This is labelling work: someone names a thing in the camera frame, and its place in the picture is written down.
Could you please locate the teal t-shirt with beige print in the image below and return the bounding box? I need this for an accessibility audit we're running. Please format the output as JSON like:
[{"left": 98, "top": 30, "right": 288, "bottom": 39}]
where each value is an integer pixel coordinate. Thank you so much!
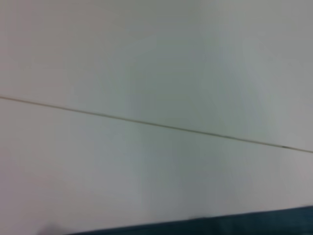
[{"left": 70, "top": 205, "right": 313, "bottom": 235}]

